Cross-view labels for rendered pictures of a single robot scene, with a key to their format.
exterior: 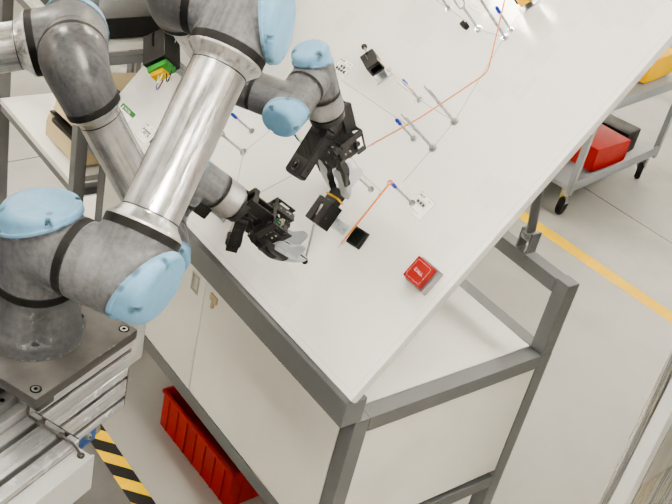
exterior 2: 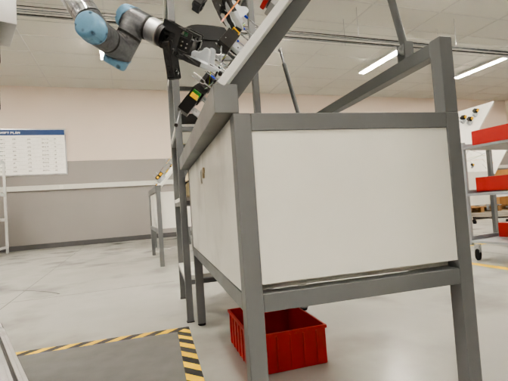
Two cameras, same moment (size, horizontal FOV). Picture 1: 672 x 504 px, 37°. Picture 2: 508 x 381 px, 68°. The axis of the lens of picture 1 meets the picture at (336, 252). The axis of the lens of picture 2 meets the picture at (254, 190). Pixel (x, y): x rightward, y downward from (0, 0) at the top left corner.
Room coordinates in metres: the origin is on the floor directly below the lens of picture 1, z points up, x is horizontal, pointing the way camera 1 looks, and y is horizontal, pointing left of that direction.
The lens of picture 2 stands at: (0.87, -0.54, 0.60)
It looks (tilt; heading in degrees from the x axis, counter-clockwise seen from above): 2 degrees up; 29
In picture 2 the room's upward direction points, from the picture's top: 4 degrees counter-clockwise
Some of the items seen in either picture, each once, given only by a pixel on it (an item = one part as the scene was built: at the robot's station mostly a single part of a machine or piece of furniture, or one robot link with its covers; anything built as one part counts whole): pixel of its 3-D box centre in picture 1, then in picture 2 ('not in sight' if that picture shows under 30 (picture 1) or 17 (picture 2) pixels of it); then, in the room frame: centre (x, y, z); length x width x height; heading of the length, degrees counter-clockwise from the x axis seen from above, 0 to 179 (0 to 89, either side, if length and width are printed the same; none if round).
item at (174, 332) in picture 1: (149, 268); (198, 207); (2.20, 0.47, 0.60); 0.55 x 0.02 x 0.39; 44
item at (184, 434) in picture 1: (235, 433); (273, 333); (2.24, 0.16, 0.07); 0.39 x 0.29 x 0.14; 45
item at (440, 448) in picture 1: (298, 303); (283, 201); (2.21, 0.06, 0.60); 1.17 x 0.58 x 0.40; 44
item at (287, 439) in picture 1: (259, 399); (218, 205); (1.80, 0.09, 0.60); 0.55 x 0.03 x 0.39; 44
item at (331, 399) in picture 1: (206, 254); (196, 144); (1.99, 0.30, 0.83); 1.18 x 0.05 x 0.06; 44
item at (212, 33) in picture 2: not in sight; (199, 48); (2.69, 0.76, 1.56); 0.30 x 0.23 x 0.19; 135
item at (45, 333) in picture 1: (35, 303); not in sight; (1.19, 0.42, 1.21); 0.15 x 0.15 x 0.10
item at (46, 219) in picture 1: (42, 239); not in sight; (1.19, 0.41, 1.33); 0.13 x 0.12 x 0.14; 75
